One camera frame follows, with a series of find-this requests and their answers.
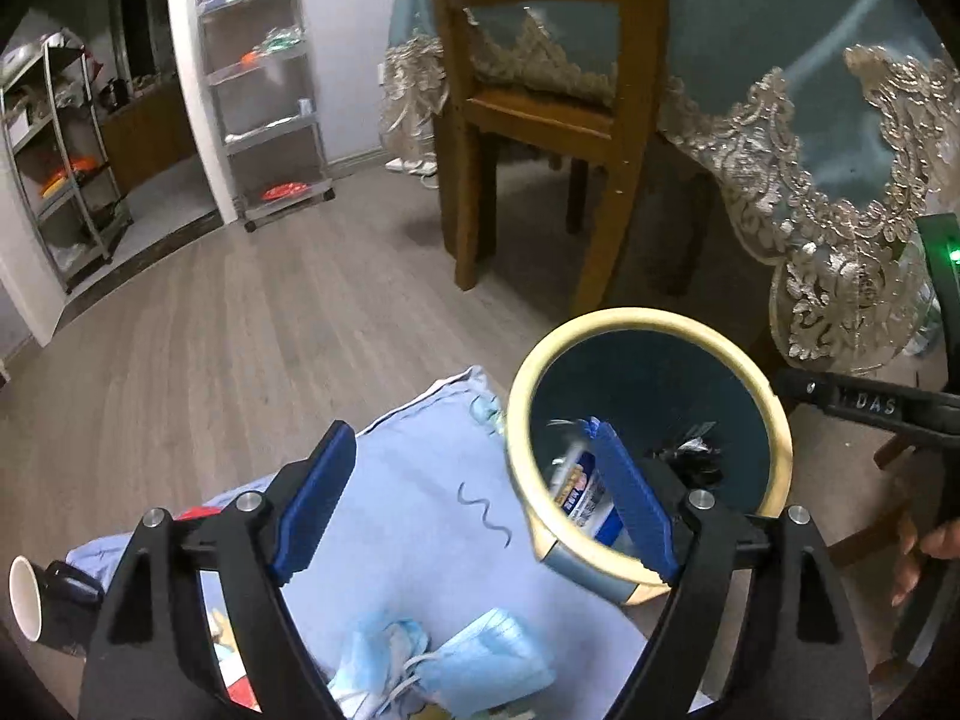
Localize light blue cartoon blanket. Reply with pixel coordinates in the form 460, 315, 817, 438
65, 365, 713, 720

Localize red white snack bag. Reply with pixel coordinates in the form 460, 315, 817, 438
175, 503, 260, 714

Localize blue white wrapper in bin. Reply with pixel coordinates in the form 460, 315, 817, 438
547, 419, 635, 556

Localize person's hand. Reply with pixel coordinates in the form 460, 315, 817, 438
890, 514, 960, 608

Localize black white-lined mug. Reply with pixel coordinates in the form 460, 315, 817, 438
8, 556, 104, 658

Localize metal shelf rack by wall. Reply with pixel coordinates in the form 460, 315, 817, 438
195, 0, 335, 232

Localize teal lace-trimmed tablecloth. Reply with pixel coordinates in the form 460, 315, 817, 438
379, 0, 958, 372

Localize black crumpled trash in bin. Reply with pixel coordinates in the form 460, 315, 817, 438
654, 421, 724, 489

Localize metal shelf rack in kitchen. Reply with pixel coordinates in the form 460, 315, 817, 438
2, 31, 132, 293

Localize teal yellow-rimmed trash bin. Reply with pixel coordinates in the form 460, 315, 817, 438
505, 307, 793, 606

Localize wooden chair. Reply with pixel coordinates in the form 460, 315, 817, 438
433, 0, 669, 316

